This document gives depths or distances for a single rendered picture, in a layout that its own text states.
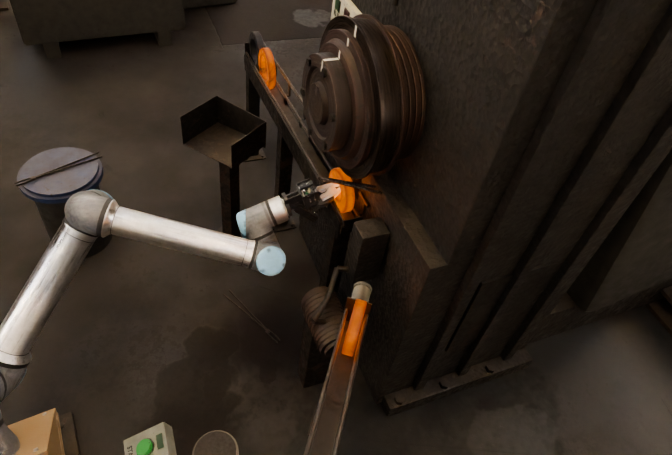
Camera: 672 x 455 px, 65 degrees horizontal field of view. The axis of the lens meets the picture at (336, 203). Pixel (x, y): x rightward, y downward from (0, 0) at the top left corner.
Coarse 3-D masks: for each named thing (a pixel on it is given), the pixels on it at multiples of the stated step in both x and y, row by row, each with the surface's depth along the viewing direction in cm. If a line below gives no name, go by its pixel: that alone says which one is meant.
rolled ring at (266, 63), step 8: (264, 48) 237; (264, 56) 236; (272, 56) 234; (264, 64) 247; (272, 64) 233; (264, 72) 248; (272, 72) 234; (264, 80) 246; (272, 80) 236; (272, 88) 242
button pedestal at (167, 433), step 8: (160, 424) 131; (144, 432) 131; (152, 432) 131; (160, 432) 130; (168, 432) 132; (128, 440) 131; (136, 440) 130; (152, 440) 129; (168, 440) 130; (128, 448) 129; (152, 448) 128; (168, 448) 128
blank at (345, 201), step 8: (336, 168) 179; (336, 176) 179; (344, 176) 175; (344, 192) 175; (352, 192) 175; (336, 200) 183; (344, 200) 176; (352, 200) 176; (344, 208) 178; (352, 208) 179
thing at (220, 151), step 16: (192, 112) 207; (208, 112) 216; (224, 112) 218; (240, 112) 212; (192, 128) 212; (208, 128) 220; (224, 128) 221; (240, 128) 218; (256, 128) 203; (192, 144) 212; (208, 144) 212; (224, 144) 213; (240, 144) 199; (256, 144) 209; (224, 160) 205; (240, 160) 204; (224, 176) 221; (224, 192) 228; (224, 208) 235; (224, 224) 243
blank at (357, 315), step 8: (360, 304) 144; (352, 312) 142; (360, 312) 142; (352, 320) 140; (360, 320) 140; (352, 328) 140; (352, 336) 140; (344, 344) 141; (352, 344) 140; (344, 352) 143; (352, 352) 142
